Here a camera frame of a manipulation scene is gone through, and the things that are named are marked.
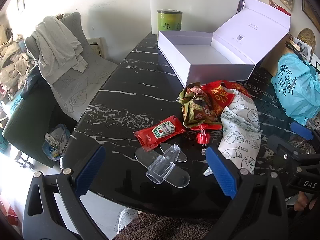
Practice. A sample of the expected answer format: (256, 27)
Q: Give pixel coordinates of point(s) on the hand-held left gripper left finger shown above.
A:
(90, 170)

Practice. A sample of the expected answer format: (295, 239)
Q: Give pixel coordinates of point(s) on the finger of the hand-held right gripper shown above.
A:
(301, 130)
(285, 150)

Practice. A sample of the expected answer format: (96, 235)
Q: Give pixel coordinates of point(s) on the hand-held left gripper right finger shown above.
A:
(222, 172)

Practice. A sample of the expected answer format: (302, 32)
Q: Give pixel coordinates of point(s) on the white printed bread packet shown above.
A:
(246, 105)
(237, 142)

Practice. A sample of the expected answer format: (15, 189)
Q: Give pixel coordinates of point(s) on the brown green snack packet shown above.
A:
(200, 107)

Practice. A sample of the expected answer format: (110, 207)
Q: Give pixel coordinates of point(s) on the red ketchup packet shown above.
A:
(160, 130)

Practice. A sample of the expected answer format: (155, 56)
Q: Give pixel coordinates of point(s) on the red gold snack packet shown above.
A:
(237, 87)
(220, 95)

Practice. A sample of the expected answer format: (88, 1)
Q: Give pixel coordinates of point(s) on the white gift box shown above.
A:
(200, 52)

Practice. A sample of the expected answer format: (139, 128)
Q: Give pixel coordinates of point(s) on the person's right hand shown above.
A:
(301, 201)

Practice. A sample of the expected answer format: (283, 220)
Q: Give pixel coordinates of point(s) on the small bin with blue bag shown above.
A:
(53, 142)

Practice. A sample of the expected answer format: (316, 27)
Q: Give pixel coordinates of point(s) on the light blue plastic bag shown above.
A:
(292, 85)

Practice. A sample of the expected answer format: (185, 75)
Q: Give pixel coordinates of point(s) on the white sneaker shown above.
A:
(126, 220)

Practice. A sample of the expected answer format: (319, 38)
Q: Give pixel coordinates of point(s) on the brown paper bag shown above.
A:
(272, 57)

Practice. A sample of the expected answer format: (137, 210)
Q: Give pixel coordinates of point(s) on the dark green sofa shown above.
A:
(27, 120)

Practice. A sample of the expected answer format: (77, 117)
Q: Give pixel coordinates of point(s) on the black and white photo print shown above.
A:
(303, 48)

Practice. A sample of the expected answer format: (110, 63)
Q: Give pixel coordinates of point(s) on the grey chair with clothes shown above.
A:
(82, 87)

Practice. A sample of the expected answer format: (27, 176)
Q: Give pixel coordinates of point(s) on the person's brown fleece clothing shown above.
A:
(162, 230)

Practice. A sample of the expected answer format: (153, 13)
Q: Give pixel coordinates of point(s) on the round woven mat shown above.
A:
(306, 37)

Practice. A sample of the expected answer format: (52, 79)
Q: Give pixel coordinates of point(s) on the light blue printed box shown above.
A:
(16, 105)

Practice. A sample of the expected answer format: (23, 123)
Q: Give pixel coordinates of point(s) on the dark framed picture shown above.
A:
(311, 11)

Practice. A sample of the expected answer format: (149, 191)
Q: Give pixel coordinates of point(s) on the red goji berry bag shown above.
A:
(280, 8)

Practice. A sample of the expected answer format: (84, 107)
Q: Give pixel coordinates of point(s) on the light grey garment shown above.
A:
(55, 50)

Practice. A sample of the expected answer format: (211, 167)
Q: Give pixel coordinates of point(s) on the pile of clothes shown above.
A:
(12, 65)

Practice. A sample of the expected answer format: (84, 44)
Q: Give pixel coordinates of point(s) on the dark purple jar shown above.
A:
(240, 3)

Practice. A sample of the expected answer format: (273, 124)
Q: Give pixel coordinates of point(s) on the cardboard piece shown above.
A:
(59, 16)

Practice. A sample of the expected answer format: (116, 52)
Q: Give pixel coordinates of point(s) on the green tea canister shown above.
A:
(170, 21)

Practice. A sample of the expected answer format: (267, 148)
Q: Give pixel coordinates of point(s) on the white curved board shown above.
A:
(195, 7)

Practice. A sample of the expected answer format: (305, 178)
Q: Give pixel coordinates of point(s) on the small wall picture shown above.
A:
(20, 1)

